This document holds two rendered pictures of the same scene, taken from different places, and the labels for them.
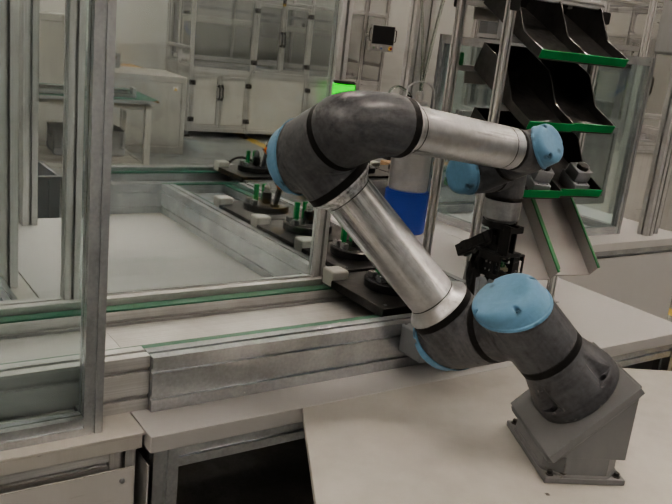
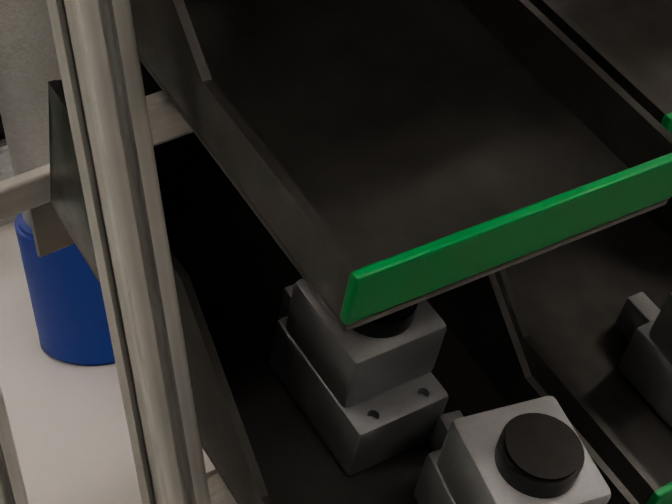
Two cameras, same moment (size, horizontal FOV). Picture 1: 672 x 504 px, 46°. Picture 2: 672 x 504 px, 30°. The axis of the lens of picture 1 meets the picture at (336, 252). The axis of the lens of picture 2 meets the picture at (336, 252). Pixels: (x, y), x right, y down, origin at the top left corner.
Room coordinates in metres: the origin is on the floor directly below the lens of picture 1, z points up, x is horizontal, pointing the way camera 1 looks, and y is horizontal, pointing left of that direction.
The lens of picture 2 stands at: (1.54, -0.38, 1.52)
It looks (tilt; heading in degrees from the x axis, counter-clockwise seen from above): 26 degrees down; 355
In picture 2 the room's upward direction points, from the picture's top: 6 degrees counter-clockwise
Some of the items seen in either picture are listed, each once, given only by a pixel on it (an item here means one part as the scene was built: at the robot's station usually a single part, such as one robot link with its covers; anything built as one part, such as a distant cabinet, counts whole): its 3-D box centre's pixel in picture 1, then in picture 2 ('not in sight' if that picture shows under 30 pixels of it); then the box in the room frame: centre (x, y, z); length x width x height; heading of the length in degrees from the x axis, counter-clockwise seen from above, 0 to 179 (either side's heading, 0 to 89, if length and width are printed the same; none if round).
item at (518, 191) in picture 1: (507, 171); not in sight; (1.59, -0.32, 1.29); 0.09 x 0.08 x 0.11; 132
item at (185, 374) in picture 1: (357, 344); not in sight; (1.51, -0.06, 0.91); 0.89 x 0.06 x 0.11; 125
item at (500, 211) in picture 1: (502, 209); not in sight; (1.60, -0.33, 1.21); 0.08 x 0.08 x 0.05
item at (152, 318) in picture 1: (301, 317); not in sight; (1.64, 0.06, 0.91); 0.84 x 0.28 x 0.10; 125
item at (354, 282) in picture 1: (393, 290); not in sight; (1.75, -0.14, 0.96); 0.24 x 0.24 x 0.02; 35
